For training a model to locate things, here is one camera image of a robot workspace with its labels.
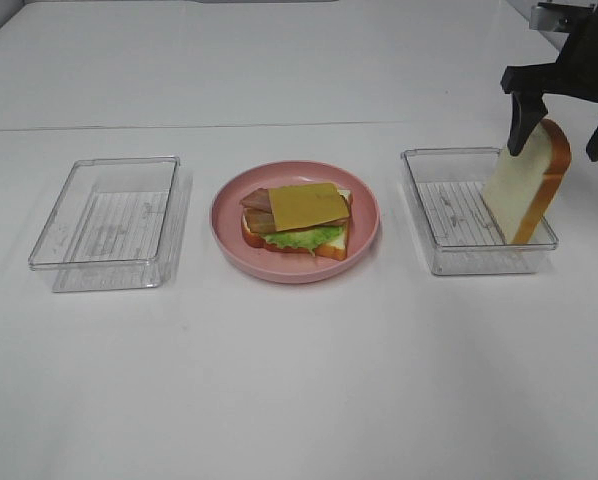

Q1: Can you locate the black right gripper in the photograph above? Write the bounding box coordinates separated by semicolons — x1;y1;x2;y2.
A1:
501;2;598;162

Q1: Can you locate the bread slice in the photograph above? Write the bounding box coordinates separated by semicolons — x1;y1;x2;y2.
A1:
240;204;352;261
481;119;571;244

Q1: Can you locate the green lettuce leaf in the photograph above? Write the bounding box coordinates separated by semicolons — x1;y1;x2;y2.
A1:
260;225;346;251

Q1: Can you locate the yellow cheese slice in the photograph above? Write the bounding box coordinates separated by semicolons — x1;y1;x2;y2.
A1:
268;183;350;231

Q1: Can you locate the bacon strip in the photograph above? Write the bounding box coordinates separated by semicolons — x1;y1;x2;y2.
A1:
240;188;352;225
243;207;276;234

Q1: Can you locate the right clear plastic tray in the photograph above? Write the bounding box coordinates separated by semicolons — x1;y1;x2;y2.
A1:
401;147;558;276

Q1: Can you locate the clear plastic tray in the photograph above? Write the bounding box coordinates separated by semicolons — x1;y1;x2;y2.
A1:
401;147;558;276
28;156;185;293

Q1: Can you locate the pink round plate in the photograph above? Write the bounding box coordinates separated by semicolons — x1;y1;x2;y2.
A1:
210;161;380;284

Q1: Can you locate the left clear plastic tray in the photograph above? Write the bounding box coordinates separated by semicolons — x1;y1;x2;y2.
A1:
28;156;185;293

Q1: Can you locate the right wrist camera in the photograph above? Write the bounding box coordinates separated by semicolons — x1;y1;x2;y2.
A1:
529;1;596;33

